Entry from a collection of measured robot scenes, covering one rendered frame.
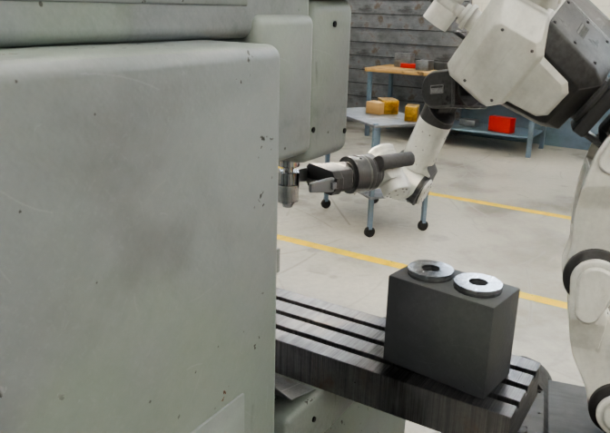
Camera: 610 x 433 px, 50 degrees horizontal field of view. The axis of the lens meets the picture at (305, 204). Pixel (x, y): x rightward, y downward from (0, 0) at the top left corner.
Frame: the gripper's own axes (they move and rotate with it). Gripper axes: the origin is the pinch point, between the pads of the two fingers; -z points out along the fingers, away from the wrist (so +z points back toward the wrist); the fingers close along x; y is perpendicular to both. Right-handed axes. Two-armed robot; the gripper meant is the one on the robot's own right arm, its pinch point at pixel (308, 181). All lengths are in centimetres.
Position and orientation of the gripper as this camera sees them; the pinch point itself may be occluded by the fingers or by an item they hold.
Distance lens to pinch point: 147.3
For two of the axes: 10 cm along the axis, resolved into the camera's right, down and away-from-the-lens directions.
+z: 8.4, -1.4, 5.3
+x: 5.5, 2.5, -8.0
